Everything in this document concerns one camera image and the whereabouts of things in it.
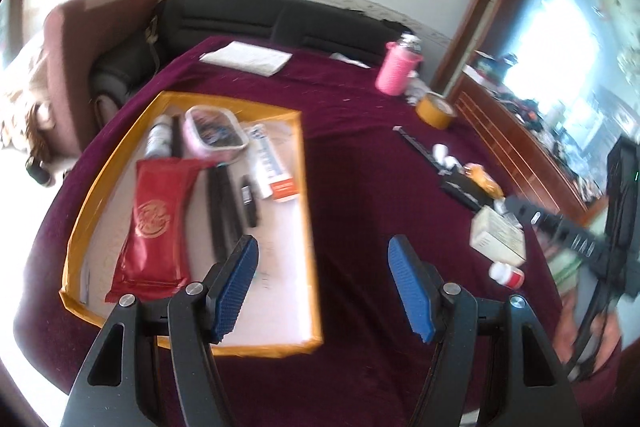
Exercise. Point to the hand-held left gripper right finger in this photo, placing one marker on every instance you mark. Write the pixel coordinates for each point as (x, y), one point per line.
(410, 287)

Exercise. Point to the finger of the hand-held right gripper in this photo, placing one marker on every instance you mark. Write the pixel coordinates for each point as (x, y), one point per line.
(597, 322)
(550, 225)

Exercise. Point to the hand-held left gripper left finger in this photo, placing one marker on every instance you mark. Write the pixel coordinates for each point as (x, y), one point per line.
(235, 287)

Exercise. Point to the orange rimmed tray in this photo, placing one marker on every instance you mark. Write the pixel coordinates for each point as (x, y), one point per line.
(280, 307)

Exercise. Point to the beige printed cardboard box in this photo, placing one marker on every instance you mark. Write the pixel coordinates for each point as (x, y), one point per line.
(495, 237)

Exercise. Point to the long black comb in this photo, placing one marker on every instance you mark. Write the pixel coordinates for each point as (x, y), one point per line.
(222, 217)

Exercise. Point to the small black lighter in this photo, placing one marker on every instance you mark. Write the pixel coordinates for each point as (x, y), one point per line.
(249, 202)

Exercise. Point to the red foil packet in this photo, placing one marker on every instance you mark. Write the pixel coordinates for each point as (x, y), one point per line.
(150, 227)

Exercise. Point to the pink transparent pencil case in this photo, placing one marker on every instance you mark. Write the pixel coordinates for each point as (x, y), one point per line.
(215, 132)

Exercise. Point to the pale green packet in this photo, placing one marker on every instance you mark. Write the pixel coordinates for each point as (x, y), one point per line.
(565, 269)

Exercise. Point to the white bottle with red label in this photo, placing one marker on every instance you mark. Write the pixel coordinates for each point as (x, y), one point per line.
(506, 276)

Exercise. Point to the orange snack packet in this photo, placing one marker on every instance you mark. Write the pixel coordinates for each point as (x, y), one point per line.
(482, 179)

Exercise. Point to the black pouch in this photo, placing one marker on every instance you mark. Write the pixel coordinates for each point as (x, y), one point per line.
(465, 193)

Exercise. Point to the clutter on wooden counter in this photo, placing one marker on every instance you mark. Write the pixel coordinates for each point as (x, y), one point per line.
(540, 117)

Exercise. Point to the wooden counter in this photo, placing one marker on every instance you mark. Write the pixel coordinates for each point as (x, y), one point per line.
(500, 127)

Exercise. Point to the black ridged strip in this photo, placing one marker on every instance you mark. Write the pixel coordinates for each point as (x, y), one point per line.
(417, 146)

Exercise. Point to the yellow tape roll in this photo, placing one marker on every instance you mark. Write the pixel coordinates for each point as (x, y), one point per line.
(435, 111)

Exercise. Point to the white plastic item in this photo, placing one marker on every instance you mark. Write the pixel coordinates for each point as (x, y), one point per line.
(416, 91)

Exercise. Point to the pink sleeved water bottle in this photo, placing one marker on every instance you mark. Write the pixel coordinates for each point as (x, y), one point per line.
(395, 69)

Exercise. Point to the black shoe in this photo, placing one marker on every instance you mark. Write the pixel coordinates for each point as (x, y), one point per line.
(39, 169)

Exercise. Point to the white folded paper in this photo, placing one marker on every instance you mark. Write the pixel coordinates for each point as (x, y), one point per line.
(247, 58)

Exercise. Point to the black sofa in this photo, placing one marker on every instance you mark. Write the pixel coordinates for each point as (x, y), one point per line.
(225, 17)

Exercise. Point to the maroon armchair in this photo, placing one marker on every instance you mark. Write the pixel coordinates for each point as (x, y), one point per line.
(65, 72)

